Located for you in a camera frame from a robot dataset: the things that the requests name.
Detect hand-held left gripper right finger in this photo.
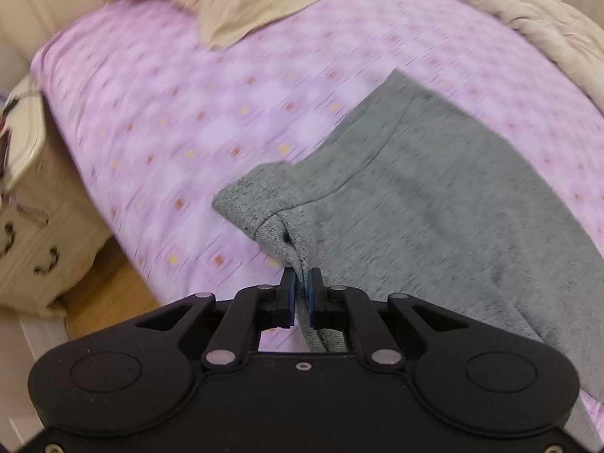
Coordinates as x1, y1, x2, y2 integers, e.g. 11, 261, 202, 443
308, 268, 468, 371

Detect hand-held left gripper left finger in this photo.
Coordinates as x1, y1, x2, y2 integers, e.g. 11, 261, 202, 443
134, 268, 296, 370

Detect grey pants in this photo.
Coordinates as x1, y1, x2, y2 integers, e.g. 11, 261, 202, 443
212, 69, 604, 404

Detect purple checked bed sheet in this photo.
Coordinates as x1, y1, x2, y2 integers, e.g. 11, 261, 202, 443
31, 0, 604, 453

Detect cream nightstand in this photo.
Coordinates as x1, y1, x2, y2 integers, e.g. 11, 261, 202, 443
0, 75, 115, 315

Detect beige duvet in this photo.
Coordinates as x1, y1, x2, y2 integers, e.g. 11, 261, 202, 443
406, 0, 604, 115

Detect cream headboard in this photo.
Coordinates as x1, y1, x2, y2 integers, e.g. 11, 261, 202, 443
0, 0, 148, 86

